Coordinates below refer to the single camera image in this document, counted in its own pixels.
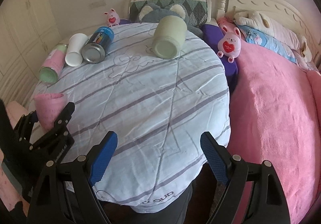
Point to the white wardrobe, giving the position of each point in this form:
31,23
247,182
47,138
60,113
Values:
28,33

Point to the blue and black can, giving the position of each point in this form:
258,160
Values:
95,50

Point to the pink bunny toy right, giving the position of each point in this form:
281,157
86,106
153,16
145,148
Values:
230,45

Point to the light blue cartoon pillow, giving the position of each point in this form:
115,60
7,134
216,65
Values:
268,42

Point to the pink fleece blanket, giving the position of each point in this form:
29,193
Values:
275,116

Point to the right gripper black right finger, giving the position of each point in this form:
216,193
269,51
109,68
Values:
252,189

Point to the pink bunny toy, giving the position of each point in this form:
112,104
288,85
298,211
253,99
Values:
230,45
113,19

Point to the white wall socket panel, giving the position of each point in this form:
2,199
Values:
97,4

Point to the striped white table cloth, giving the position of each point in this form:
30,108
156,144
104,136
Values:
157,107

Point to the sage green cup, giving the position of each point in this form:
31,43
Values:
169,37

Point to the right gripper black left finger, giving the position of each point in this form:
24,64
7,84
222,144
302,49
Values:
64,192

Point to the purple pillow left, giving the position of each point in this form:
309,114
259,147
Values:
124,21

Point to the pink and green tin can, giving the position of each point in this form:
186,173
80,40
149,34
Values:
53,64

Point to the pink plastic cup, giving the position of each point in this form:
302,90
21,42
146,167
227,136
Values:
48,107

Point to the diamond pattern quilted cushion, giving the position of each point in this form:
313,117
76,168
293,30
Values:
199,11

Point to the white paper cup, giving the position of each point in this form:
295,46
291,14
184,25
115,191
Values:
73,56

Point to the cream carved headboard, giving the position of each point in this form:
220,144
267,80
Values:
280,10

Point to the pink bunny toy left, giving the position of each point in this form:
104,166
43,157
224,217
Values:
113,19

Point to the white long plush toy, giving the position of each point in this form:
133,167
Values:
271,27

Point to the grey cat plush pillow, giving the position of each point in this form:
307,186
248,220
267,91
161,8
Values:
153,13

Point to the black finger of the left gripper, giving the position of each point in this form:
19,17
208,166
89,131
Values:
61,122
24,127

